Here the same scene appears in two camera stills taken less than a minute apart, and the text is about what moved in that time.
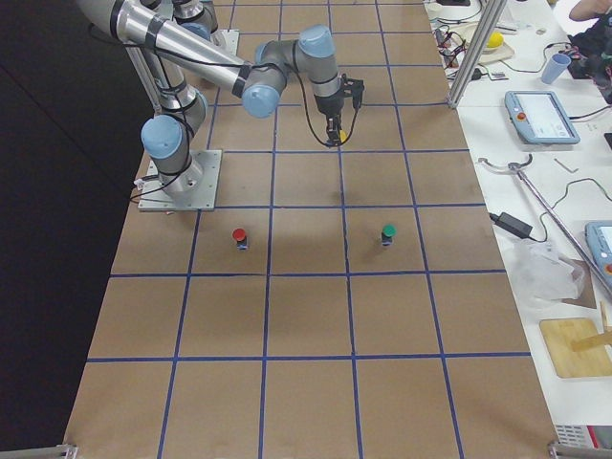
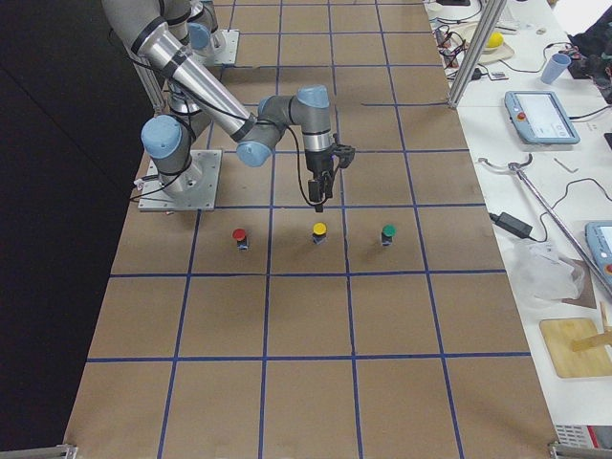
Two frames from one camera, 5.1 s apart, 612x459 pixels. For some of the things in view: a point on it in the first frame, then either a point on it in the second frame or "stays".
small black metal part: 387,234 stays
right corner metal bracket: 557,451 stays
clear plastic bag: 541,273 stays
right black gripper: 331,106 → 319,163
